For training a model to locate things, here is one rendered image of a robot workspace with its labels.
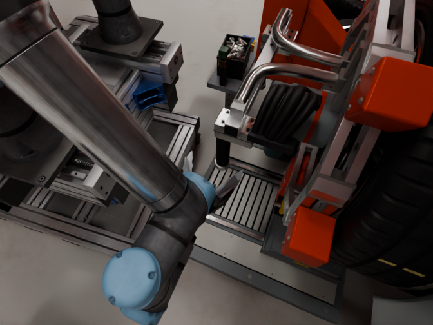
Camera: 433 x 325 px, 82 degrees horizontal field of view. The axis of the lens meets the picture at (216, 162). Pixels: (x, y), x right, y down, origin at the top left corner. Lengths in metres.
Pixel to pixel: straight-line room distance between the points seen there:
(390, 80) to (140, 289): 0.40
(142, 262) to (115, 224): 0.92
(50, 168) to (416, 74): 0.73
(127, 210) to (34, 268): 0.58
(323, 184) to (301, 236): 0.11
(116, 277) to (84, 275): 1.14
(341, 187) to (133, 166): 0.34
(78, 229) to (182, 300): 0.59
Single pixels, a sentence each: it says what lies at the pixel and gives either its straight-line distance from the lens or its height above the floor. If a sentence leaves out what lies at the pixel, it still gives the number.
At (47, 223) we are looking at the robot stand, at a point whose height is 0.23.
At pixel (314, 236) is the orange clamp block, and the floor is 0.88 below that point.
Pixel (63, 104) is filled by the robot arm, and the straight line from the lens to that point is 0.29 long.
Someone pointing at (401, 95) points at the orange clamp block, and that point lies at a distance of 0.38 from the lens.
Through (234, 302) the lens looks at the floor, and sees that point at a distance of 1.36.
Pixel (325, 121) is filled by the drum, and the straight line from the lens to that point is 0.65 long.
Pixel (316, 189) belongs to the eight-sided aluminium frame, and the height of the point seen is 0.96.
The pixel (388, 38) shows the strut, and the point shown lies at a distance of 0.57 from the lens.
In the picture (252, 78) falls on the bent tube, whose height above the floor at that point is 1.01.
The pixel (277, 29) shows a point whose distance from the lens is 0.67.
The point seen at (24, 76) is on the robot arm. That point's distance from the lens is 0.29.
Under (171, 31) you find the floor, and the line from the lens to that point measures 2.60.
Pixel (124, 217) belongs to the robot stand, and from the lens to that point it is 1.28.
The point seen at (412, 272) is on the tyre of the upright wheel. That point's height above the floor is 0.90.
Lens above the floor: 1.36
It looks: 60 degrees down
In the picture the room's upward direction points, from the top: straight up
